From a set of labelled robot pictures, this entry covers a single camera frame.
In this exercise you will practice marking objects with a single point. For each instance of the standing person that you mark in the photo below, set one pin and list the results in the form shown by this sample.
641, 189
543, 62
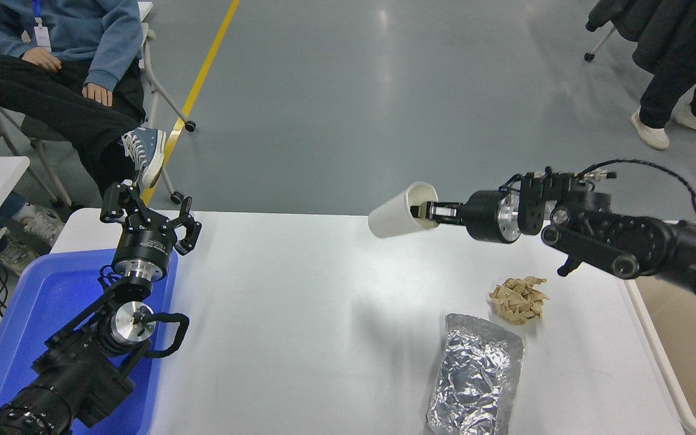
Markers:
680, 60

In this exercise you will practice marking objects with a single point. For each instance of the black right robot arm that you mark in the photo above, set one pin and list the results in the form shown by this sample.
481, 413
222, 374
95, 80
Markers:
638, 241

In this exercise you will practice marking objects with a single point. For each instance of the chair leg with caster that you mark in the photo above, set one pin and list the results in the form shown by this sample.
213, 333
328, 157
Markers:
589, 57

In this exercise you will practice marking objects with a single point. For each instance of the seated person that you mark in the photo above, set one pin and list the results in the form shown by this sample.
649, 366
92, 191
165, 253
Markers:
82, 30

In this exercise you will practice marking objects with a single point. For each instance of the person with white sneakers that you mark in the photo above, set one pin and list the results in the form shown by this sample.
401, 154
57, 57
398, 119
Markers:
40, 223

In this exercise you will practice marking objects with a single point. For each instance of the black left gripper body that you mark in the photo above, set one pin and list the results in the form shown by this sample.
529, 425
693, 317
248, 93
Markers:
145, 249

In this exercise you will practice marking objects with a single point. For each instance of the dark hanging coat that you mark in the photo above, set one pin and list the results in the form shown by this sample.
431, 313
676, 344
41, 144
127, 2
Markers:
617, 15

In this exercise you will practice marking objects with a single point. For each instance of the silver foil tray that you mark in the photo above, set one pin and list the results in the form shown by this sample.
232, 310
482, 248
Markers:
475, 374

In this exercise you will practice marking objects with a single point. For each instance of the crumpled tan paper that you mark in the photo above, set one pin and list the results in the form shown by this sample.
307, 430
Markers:
517, 302

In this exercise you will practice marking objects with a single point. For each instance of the white paper cup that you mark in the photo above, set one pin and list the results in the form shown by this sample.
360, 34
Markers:
393, 217

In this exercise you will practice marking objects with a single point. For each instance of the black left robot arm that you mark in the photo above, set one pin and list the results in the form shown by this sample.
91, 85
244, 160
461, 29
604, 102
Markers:
76, 374

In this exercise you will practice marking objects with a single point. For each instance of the seated person's left hand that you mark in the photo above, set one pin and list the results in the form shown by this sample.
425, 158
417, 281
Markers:
98, 93

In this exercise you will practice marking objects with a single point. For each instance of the blue plastic tray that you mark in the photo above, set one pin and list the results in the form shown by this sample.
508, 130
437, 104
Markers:
40, 302

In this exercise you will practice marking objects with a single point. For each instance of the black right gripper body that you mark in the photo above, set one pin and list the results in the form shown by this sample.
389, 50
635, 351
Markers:
481, 216

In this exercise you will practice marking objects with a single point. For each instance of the seated person's right hand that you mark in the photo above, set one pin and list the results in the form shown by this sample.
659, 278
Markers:
41, 58

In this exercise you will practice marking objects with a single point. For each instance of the grey folding chair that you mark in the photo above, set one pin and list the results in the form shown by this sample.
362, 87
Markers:
190, 126

